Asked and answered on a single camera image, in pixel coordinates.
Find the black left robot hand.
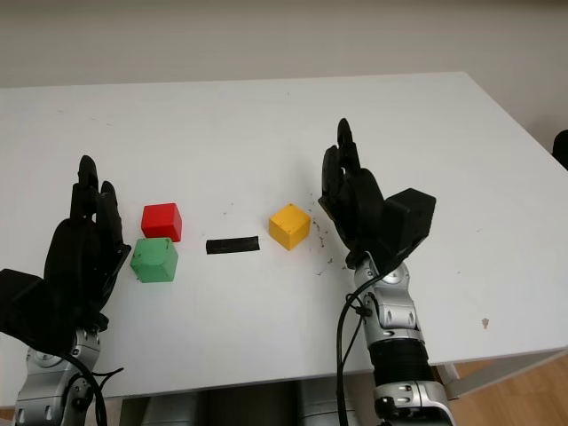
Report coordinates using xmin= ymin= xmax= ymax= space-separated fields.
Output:
xmin=42 ymin=154 xmax=134 ymax=333

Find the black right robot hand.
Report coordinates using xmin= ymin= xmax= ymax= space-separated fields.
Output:
xmin=317 ymin=117 xmax=400 ymax=270

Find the yellow wooden block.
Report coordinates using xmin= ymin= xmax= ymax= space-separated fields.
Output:
xmin=268 ymin=202 xmax=312 ymax=251

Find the green wooden block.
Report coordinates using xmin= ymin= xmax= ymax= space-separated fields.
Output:
xmin=130 ymin=237 xmax=179 ymax=284

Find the red wooden block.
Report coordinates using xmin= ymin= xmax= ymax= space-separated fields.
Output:
xmin=140 ymin=202 xmax=184 ymax=243

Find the black tape strip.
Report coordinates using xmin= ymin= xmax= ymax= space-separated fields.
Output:
xmin=205 ymin=235 xmax=261 ymax=256

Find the grey robot thigh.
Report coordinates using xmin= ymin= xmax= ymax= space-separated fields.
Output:
xmin=141 ymin=385 xmax=214 ymax=426
xmin=296 ymin=379 xmax=378 ymax=426

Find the dark object beside table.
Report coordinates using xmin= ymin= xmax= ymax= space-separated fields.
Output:
xmin=552 ymin=130 xmax=568 ymax=172

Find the white table underframe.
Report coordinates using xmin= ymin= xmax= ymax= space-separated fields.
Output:
xmin=432 ymin=350 xmax=561 ymax=400

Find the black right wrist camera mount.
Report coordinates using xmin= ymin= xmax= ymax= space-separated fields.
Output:
xmin=383 ymin=188 xmax=437 ymax=264

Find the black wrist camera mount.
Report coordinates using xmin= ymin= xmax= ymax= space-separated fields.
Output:
xmin=0 ymin=268 xmax=79 ymax=356
xmin=383 ymin=188 xmax=437 ymax=264

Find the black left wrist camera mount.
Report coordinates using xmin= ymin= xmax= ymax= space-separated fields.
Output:
xmin=0 ymin=268 xmax=79 ymax=356

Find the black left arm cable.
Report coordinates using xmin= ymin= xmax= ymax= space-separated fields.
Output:
xmin=57 ymin=353 xmax=125 ymax=426

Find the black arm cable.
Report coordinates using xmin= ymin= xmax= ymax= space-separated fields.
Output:
xmin=57 ymin=353 xmax=125 ymax=426
xmin=335 ymin=261 xmax=400 ymax=426

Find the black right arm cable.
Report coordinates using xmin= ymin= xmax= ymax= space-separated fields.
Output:
xmin=335 ymin=261 xmax=400 ymax=426

